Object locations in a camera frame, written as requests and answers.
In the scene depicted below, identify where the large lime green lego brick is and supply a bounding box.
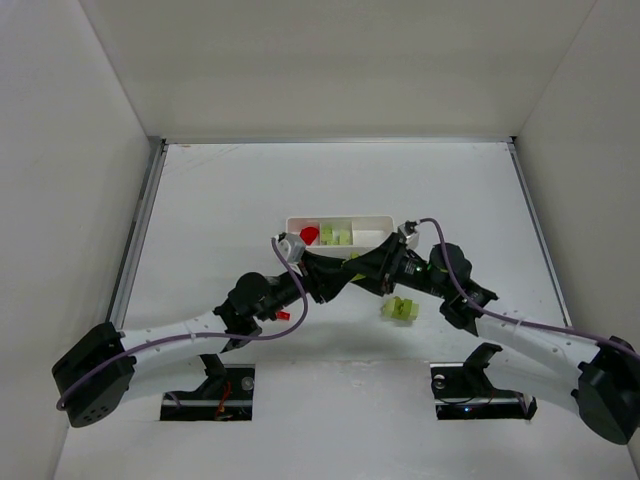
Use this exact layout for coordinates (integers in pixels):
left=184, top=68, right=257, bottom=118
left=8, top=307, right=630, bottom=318
left=343, top=252, right=368, bottom=282

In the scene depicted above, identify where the pale green square lego brick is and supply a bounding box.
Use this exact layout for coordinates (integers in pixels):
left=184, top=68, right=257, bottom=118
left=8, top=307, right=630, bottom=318
left=320, top=225, right=335, bottom=246

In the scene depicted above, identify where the red round lego piece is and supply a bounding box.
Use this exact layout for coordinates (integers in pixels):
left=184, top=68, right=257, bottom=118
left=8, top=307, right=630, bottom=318
left=299, top=226, right=320, bottom=246

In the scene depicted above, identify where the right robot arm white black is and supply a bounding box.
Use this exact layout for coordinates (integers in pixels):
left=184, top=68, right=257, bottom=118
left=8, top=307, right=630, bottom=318
left=344, top=234, right=639, bottom=445

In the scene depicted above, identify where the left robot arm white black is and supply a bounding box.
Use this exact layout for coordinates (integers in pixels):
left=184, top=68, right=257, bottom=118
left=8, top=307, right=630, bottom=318
left=52, top=255, right=359, bottom=428

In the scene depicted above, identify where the lime green lego brick right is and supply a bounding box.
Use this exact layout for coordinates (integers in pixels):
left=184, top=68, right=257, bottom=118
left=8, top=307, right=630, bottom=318
left=395, top=299, right=420, bottom=321

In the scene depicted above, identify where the pale green lego brick right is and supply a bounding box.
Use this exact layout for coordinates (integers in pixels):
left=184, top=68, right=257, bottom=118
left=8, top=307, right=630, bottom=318
left=381, top=297, right=404, bottom=320

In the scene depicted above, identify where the white three-compartment tray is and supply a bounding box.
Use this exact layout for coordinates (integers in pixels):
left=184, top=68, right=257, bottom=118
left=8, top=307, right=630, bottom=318
left=285, top=215, right=395, bottom=258

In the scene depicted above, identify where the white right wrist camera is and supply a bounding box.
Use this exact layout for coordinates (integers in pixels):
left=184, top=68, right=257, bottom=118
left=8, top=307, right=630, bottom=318
left=397, top=221, right=419, bottom=249

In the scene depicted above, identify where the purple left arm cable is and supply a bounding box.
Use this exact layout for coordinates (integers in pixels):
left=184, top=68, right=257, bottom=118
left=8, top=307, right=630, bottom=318
left=55, top=237, right=309, bottom=412

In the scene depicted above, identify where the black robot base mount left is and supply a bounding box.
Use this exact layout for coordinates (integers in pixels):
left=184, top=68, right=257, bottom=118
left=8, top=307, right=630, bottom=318
left=159, top=355, right=256, bottom=422

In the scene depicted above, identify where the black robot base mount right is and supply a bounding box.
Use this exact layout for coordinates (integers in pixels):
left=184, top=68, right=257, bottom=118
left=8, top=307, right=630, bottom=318
left=430, top=343, right=537, bottom=421

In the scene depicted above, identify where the right aluminium frame rail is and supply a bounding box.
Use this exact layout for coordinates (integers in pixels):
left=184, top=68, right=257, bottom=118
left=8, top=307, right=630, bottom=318
left=507, top=136, right=573, bottom=328

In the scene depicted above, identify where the aluminium frame rail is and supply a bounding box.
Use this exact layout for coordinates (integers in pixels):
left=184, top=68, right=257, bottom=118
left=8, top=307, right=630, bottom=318
left=507, top=136, right=573, bottom=328
left=105, top=136, right=167, bottom=329

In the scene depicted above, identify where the left aluminium frame rail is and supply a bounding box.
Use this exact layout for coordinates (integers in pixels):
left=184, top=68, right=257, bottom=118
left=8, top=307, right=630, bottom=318
left=105, top=136, right=167, bottom=329

